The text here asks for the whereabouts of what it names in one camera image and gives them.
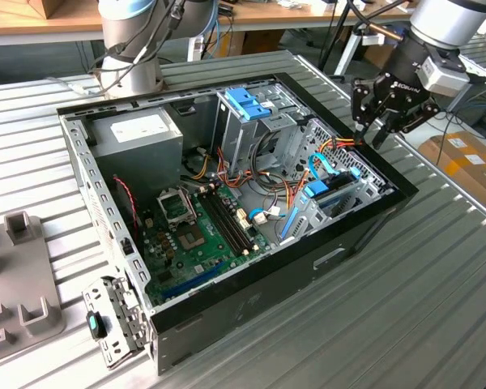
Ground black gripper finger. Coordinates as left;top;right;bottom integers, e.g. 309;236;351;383
372;96;441;151
350;75;380;146

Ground blue data wire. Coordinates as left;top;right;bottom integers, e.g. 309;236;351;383
249;152;343;222

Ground hard disk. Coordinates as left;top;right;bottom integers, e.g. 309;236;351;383
281;168;364;241

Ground grey metal disk bay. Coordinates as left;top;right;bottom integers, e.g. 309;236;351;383
275;164;394;246

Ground cardboard box with labels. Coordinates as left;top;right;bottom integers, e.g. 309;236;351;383
419;131;486;212

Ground black tripod stand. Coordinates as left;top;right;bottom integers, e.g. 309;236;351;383
318;0;356;76

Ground blue plastic drive latch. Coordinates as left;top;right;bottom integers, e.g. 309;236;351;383
224;88;277;122

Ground plain cardboard box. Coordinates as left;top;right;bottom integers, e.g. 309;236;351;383
220;30;285;57

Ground long wooden desk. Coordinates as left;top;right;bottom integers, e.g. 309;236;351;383
0;0;414;78

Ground grey metal drive cage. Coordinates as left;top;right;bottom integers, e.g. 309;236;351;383
210;79;309;175

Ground RAM slot white clips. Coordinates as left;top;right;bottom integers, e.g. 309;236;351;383
211;182;260;250
200;186;250;255

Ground RAM slot black clips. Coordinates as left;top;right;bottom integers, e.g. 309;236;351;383
197;190;243;258
207;188;254;252

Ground metal socket cover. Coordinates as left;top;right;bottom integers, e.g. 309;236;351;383
156;186;198;224

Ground black open PC case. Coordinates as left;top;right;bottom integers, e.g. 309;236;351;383
56;71;420;376

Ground CPU socket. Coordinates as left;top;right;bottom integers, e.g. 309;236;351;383
177;226;207;250

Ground grey power supply unit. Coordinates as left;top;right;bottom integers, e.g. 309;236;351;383
87;107;184;203

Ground green motherboard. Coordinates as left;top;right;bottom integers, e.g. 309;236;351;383
139;182;275;307

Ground blue expansion slot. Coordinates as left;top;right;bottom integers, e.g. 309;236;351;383
161;261;224;300

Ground metal expansion card retainer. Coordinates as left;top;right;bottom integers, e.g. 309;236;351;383
82;274;155;370

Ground small brown box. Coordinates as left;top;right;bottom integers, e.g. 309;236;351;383
27;0;66;20

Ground black teal retainer latch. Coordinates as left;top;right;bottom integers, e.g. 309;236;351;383
85;310;109;340

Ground grey parts rack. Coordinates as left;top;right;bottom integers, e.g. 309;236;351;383
0;211;68;360

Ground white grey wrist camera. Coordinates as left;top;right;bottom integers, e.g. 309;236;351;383
420;55;471;96

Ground orange yellow red power wire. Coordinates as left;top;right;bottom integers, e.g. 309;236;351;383
326;135;364;151

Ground black camera bracket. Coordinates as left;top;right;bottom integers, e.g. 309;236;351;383
431;47;477;78

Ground multicolour wire bundle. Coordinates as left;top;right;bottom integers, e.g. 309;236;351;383
216;147;309;207

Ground yellow wire pair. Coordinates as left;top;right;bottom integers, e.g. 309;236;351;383
184;147;210;182

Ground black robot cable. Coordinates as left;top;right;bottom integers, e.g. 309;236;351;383
87;0;181;96

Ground red black twisted wire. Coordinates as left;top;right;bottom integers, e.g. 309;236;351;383
113;174;143;240

